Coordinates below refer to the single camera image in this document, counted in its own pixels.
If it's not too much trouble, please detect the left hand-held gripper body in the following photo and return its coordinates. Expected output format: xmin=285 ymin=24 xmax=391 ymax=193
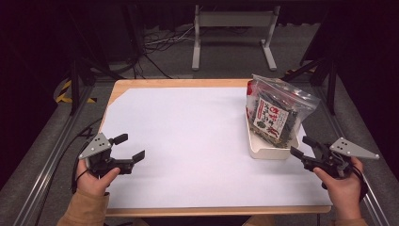
xmin=78 ymin=132 xmax=136 ymax=179

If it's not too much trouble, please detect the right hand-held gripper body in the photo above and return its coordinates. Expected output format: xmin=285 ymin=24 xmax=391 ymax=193
xmin=300 ymin=137 xmax=381 ymax=181

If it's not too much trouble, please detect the white divided container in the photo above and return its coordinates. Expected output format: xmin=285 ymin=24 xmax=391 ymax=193
xmin=244 ymin=107 xmax=301 ymax=161

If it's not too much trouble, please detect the clear bag of dried seaweed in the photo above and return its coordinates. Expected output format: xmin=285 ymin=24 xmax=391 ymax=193
xmin=246 ymin=73 xmax=322 ymax=150

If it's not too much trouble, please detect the person's left hand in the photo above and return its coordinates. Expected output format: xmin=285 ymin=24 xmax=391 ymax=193
xmin=75 ymin=159 xmax=121 ymax=198

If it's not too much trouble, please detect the person's right hand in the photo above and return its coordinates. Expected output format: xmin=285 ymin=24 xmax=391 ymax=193
xmin=312 ymin=156 xmax=365 ymax=221

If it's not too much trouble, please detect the white paper sheet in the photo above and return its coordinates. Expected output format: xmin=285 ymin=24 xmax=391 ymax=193
xmin=74 ymin=87 xmax=334 ymax=210

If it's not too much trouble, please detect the yellow black hazard tape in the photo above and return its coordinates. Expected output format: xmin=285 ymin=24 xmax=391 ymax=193
xmin=55 ymin=79 xmax=98 ymax=105

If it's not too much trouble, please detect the black metal stand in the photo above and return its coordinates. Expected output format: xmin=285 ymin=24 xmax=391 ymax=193
xmin=281 ymin=6 xmax=341 ymax=116
xmin=64 ymin=0 xmax=126 ymax=116

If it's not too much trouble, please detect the white metal stand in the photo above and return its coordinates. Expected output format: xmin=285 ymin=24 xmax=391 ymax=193
xmin=191 ymin=4 xmax=281 ymax=72

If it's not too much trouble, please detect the aluminium frame rail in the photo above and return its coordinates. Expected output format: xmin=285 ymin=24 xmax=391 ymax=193
xmin=313 ymin=84 xmax=391 ymax=226
xmin=12 ymin=84 xmax=95 ymax=226

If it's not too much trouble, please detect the black floor cable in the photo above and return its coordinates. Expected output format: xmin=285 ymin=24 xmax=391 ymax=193
xmin=33 ymin=117 xmax=104 ymax=226

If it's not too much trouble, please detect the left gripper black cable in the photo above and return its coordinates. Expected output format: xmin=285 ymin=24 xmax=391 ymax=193
xmin=71 ymin=140 xmax=96 ymax=195

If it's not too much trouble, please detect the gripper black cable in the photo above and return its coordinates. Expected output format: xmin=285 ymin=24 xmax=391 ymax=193
xmin=71 ymin=140 xmax=96 ymax=195
xmin=350 ymin=164 xmax=369 ymax=202

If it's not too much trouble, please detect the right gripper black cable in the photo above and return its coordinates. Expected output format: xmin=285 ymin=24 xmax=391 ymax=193
xmin=350 ymin=164 xmax=369 ymax=202

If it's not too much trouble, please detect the bundle of floor cables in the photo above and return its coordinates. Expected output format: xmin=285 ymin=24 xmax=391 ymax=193
xmin=133 ymin=24 xmax=196 ymax=80

